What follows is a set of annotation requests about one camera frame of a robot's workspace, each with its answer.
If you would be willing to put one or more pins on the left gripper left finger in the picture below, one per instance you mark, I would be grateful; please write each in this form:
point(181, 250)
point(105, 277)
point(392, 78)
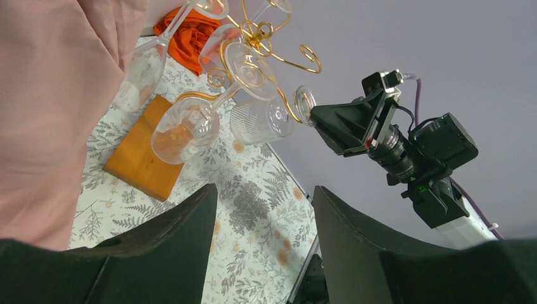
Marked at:
point(163, 260)

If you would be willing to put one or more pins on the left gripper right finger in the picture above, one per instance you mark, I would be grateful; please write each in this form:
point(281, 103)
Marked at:
point(366, 261)

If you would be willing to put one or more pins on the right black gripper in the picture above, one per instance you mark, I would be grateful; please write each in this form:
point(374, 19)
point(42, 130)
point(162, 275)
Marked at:
point(353, 128)

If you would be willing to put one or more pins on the ribbed clear wine glass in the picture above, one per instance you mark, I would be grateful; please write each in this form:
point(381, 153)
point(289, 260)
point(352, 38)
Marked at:
point(256, 122)

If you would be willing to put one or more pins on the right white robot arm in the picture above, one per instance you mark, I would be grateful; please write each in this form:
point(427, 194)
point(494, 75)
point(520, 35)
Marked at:
point(423, 159)

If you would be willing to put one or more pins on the wooden rack base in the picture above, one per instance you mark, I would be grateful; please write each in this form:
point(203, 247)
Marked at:
point(135, 162)

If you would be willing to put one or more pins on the front clear wine glass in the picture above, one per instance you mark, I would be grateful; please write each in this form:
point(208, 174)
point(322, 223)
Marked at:
point(192, 124)

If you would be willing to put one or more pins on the back clear wine glass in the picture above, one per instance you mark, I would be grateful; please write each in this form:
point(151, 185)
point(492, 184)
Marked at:
point(209, 56)

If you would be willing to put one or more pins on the left clear wine glass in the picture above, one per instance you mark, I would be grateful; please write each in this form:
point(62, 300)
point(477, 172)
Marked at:
point(148, 62)

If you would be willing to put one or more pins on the floral tablecloth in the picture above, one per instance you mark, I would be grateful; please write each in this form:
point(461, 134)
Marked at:
point(264, 225)

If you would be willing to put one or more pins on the orange cloth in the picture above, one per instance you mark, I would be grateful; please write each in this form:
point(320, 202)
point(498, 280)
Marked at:
point(190, 38)

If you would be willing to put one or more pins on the pink shorts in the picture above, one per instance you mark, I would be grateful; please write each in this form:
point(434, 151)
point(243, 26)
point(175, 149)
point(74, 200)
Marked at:
point(62, 63)

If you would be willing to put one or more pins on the gold wire glass rack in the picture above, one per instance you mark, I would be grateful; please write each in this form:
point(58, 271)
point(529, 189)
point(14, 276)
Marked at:
point(257, 36)

